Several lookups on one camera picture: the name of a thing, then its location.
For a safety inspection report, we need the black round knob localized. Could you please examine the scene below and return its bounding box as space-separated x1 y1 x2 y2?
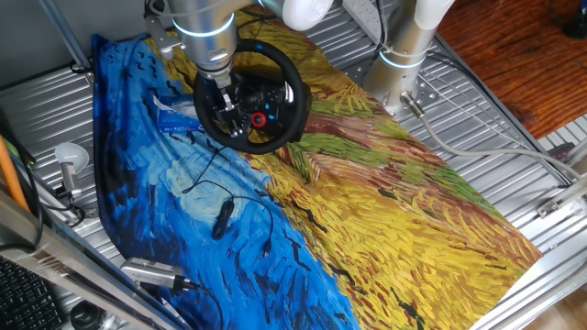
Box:
69 300 107 330

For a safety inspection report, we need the aluminium corner bracket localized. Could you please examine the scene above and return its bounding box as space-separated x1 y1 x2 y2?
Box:
535 197 563 219

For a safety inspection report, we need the orange pole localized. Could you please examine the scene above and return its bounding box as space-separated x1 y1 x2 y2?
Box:
0 136 31 213

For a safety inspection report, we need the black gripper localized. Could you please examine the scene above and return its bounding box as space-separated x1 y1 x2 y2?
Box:
213 84 251 138

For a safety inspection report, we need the black steering wheel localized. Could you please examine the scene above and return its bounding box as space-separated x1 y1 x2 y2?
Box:
192 38 306 155

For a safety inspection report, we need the painted wheatfield cloth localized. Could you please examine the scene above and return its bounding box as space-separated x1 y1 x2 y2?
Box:
90 4 545 330

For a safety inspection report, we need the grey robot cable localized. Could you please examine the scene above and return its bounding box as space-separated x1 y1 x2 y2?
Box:
399 90 583 182

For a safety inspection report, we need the aluminium post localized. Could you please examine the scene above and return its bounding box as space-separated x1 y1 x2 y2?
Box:
39 0 93 71

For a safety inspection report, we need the black camera cable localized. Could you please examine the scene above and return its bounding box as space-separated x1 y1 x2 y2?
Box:
183 280 226 330

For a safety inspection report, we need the black desk object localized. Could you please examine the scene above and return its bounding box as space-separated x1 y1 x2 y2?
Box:
562 0 587 40

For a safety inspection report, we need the black keyboard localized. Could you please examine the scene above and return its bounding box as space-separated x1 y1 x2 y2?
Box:
0 256 65 330

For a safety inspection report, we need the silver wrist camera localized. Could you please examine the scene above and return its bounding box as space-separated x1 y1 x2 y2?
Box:
144 13 184 61

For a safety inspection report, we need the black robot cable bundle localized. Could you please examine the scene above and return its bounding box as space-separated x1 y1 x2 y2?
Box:
374 0 392 52

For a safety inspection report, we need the aluminium frame bar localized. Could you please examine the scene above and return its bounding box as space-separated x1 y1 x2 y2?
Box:
0 190 189 330

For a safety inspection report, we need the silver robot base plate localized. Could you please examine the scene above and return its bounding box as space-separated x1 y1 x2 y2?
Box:
352 54 441 120

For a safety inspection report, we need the blue tissue pack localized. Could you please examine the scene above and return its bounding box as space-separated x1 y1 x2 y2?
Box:
153 94 207 135

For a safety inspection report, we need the black usb cable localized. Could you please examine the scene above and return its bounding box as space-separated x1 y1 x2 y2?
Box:
182 137 276 258

